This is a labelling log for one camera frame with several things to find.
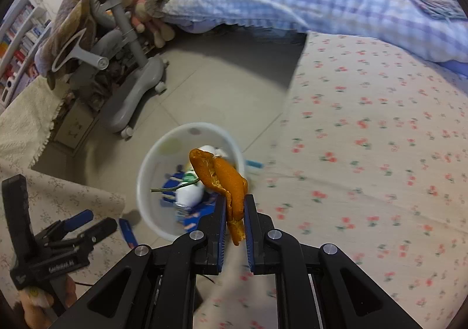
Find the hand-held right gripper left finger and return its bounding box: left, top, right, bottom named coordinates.
left=49, top=194, right=227, bottom=329

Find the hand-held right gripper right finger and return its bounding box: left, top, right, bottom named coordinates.
left=244, top=194, right=421, bottom=329

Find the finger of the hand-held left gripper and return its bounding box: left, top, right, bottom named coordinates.
left=46, top=210, right=94, bottom=240
left=60, top=218, right=118, bottom=246

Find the orange peel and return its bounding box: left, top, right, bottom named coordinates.
left=189, top=148, right=248, bottom=246

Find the white plastic bucket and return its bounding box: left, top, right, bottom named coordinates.
left=136, top=123, right=245, bottom=242

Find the person's left hand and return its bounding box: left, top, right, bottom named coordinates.
left=16, top=273, right=78, bottom=329

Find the green floral cloth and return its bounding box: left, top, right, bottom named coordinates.
left=0, top=164, right=127, bottom=278

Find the dark blue plastic stick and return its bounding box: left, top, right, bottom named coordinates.
left=118, top=218, right=139, bottom=250

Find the white plastic bottle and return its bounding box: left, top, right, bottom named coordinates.
left=175, top=172, right=204, bottom=207

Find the green stem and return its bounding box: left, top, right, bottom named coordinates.
left=151, top=177, right=200, bottom=194

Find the blue printed packet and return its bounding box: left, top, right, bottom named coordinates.
left=161, top=168, right=184, bottom=207

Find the beige cardboard box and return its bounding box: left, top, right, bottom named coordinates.
left=54, top=102, right=100, bottom=149

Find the white knitted cloth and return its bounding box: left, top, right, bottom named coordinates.
left=0, top=76, right=63, bottom=169

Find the red floral bed sheet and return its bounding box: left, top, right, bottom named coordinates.
left=194, top=31, right=468, bottom=329

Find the grey swivel chair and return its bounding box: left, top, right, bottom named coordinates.
left=46, top=0, right=171, bottom=140

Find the white bookshelf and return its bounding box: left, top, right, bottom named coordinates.
left=0, top=0, right=54, bottom=109

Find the brown blanket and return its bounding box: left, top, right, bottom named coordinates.
left=35, top=0, right=131, bottom=90

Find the tan plush toy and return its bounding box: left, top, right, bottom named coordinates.
left=151, top=17, right=176, bottom=48

